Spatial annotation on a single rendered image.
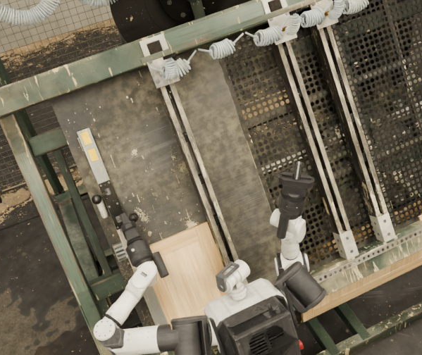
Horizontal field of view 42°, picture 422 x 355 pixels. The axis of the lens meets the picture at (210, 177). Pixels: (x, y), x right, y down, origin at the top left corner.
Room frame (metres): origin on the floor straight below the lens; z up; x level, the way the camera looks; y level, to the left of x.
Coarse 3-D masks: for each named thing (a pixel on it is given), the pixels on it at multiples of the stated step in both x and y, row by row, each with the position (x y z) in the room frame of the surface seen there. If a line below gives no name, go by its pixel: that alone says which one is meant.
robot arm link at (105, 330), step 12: (96, 324) 1.13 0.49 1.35; (108, 324) 1.12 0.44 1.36; (96, 336) 1.09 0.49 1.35; (108, 336) 1.08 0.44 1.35; (120, 336) 1.07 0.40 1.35; (132, 336) 1.07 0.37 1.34; (144, 336) 1.06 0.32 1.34; (120, 348) 1.05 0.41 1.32; (132, 348) 1.04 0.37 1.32; (144, 348) 1.03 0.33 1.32; (156, 348) 1.02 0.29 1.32
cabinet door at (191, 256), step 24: (168, 240) 1.56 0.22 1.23; (192, 240) 1.57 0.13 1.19; (168, 264) 1.51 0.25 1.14; (192, 264) 1.51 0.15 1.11; (216, 264) 1.51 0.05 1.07; (168, 288) 1.45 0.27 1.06; (192, 288) 1.45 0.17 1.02; (216, 288) 1.45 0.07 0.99; (168, 312) 1.39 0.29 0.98; (192, 312) 1.39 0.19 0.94
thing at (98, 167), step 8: (88, 128) 1.80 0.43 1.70; (80, 136) 1.78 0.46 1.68; (88, 144) 1.76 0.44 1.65; (88, 160) 1.72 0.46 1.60; (96, 168) 1.71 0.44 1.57; (104, 168) 1.71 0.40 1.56; (96, 176) 1.69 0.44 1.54; (104, 176) 1.69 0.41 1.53; (104, 200) 1.64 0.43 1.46; (120, 232) 1.56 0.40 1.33; (152, 288) 1.43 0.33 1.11; (144, 296) 1.41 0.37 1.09; (152, 296) 1.41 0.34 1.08; (152, 304) 1.39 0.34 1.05; (160, 304) 1.39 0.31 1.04; (152, 312) 1.37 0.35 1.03; (160, 312) 1.37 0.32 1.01; (160, 320) 1.35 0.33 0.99
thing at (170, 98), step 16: (144, 48) 1.93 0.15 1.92; (160, 64) 1.90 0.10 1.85; (160, 80) 1.87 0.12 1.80; (176, 80) 1.87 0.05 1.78; (176, 96) 1.87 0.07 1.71; (176, 112) 1.86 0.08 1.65; (176, 128) 1.79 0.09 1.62; (192, 144) 1.76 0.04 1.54; (192, 160) 1.75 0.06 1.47; (192, 176) 1.70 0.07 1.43; (208, 176) 1.69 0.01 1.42; (208, 192) 1.66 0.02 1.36; (208, 208) 1.61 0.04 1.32; (208, 224) 1.62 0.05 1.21; (224, 224) 1.58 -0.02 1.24; (224, 240) 1.56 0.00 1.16; (224, 256) 1.50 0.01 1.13
